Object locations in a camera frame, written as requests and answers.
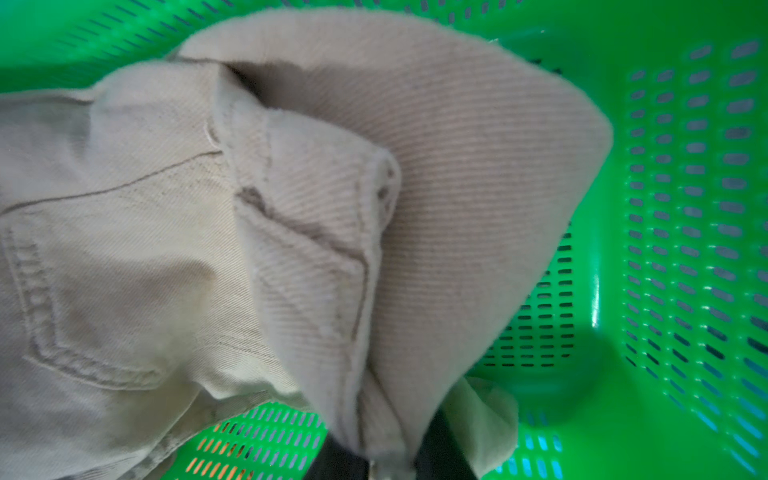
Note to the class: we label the khaki pants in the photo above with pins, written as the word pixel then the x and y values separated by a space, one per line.
pixel 335 209

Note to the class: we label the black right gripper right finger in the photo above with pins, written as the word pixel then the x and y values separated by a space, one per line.
pixel 440 457

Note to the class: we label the green plastic basket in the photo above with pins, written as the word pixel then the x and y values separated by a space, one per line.
pixel 642 351

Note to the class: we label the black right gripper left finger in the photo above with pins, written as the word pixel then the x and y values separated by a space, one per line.
pixel 335 462

